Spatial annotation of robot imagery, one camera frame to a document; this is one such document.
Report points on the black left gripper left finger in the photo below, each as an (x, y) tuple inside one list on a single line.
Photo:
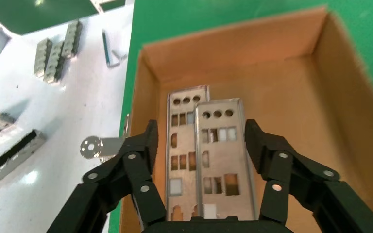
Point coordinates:
[(135, 170)]

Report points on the small grey connector strip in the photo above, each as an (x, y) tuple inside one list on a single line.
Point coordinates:
[(54, 66), (72, 38), (42, 58)]

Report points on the brown cardboard box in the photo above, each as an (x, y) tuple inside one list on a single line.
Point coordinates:
[(286, 80)]

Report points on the silver I/O shield plate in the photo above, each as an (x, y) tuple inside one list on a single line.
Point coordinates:
[(183, 146), (222, 160)]

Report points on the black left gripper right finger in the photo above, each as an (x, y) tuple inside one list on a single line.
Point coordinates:
[(279, 170)]

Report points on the long silver metal bar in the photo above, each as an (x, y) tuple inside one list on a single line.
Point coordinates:
[(28, 141)]

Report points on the white L-shaped bracket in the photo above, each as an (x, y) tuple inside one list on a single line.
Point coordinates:
[(114, 61)]

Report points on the white flat shelf board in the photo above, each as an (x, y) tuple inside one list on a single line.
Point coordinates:
[(61, 106)]

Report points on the green table cloth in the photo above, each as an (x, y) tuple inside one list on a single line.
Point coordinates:
[(205, 13)]

